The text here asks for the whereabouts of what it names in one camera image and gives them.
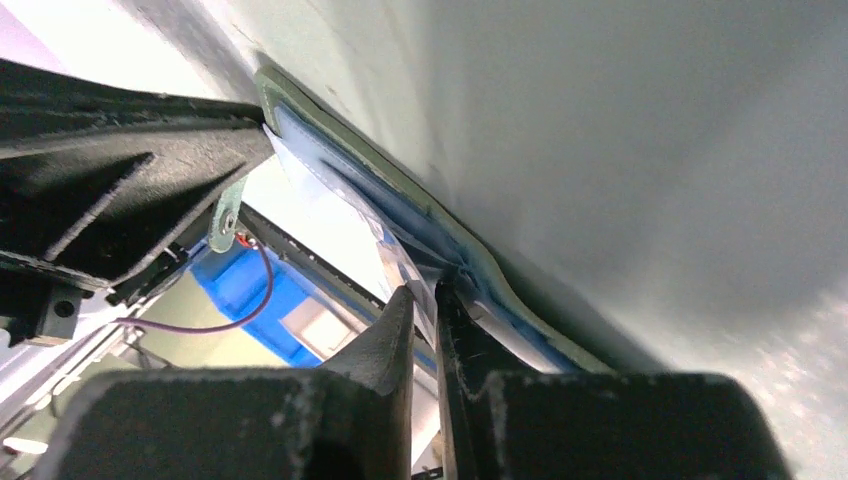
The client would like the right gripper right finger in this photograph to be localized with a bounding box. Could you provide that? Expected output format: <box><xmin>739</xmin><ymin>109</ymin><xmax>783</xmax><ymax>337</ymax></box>
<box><xmin>435</xmin><ymin>282</ymin><xmax>792</xmax><ymax>479</ymax></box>

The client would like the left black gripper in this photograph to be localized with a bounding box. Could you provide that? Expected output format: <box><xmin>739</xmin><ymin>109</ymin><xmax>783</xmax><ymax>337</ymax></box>
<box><xmin>1</xmin><ymin>60</ymin><xmax>271</xmax><ymax>347</ymax></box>

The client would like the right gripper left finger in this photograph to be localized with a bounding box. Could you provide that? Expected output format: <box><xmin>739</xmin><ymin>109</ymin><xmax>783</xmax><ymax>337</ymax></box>
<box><xmin>33</xmin><ymin>286</ymin><xmax>415</xmax><ymax>479</ymax></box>

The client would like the blue card wallet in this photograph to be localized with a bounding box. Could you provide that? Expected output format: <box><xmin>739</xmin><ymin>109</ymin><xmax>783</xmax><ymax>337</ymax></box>
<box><xmin>254</xmin><ymin>65</ymin><xmax>614</xmax><ymax>373</ymax></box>

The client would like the blue plastic bin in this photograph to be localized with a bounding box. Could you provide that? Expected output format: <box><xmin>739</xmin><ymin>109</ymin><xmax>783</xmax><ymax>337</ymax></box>
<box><xmin>188</xmin><ymin>239</ymin><xmax>439</xmax><ymax>372</ymax></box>

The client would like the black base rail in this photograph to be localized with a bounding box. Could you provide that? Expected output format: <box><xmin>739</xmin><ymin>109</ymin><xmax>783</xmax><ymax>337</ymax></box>
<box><xmin>239</xmin><ymin>203</ymin><xmax>385</xmax><ymax>324</ymax></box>

